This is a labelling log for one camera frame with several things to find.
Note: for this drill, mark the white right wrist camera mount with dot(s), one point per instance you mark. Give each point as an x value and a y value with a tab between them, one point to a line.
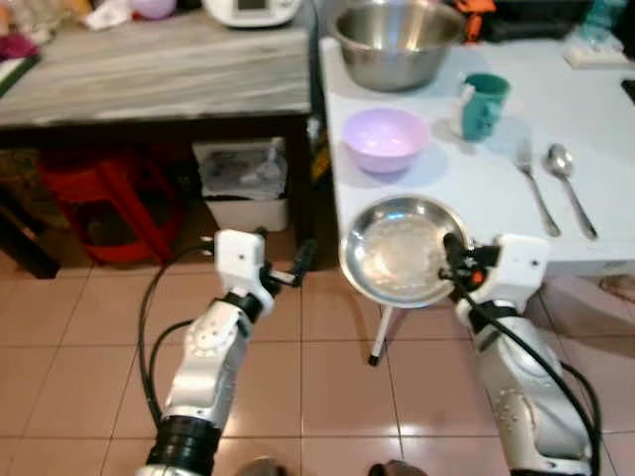
518	268

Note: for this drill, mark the white power strip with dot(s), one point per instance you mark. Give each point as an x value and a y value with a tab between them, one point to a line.
595	58

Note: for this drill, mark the red plastic stool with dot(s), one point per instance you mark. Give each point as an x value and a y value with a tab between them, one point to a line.
119	198

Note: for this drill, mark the white cooker with screen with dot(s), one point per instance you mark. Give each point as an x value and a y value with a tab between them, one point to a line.
253	12

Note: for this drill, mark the large steel mixing bowl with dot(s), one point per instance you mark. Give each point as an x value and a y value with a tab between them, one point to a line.
397	59

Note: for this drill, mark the steel fork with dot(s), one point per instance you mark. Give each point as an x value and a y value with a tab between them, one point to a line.
525	159

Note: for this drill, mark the white paper packet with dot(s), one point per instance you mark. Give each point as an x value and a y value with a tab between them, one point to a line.
107	14

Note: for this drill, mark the grey marble table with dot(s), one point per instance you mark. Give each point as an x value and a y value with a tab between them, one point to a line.
159	69

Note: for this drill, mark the robot right leg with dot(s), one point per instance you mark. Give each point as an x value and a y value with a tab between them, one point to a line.
397	469

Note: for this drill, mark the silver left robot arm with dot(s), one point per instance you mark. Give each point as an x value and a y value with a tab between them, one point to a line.
208	367

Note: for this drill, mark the teal glass bottle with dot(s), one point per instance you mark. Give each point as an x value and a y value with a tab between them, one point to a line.
605	20

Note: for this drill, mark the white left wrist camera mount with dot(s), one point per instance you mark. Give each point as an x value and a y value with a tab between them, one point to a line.
238	258

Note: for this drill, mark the white folding table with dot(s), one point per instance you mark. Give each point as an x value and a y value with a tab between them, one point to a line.
466	188

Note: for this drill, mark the white bin with plastic liner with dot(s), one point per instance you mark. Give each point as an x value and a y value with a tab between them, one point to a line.
248	213

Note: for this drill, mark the robot left leg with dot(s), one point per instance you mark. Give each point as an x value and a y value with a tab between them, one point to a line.
260	468

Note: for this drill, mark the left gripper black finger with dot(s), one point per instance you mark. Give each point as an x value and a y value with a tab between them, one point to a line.
306	256
262	235

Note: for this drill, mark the black bag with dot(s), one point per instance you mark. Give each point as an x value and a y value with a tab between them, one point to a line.
541	20

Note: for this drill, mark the steel spoon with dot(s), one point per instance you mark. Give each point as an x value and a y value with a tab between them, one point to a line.
560	161

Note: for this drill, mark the robot leg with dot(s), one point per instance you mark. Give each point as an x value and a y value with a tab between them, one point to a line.
397	469
260	468

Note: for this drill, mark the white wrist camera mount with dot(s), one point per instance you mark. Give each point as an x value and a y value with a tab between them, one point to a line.
518	268
238	258

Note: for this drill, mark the teal mug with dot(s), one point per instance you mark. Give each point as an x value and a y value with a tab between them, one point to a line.
486	109

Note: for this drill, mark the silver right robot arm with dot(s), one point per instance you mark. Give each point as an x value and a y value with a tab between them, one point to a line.
526	397

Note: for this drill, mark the black phone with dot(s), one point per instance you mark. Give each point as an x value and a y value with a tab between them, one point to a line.
629	89

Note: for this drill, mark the round steel plate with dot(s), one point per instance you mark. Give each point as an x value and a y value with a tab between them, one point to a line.
397	248

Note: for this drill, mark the orange black tool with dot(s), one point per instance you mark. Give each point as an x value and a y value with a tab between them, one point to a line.
476	12

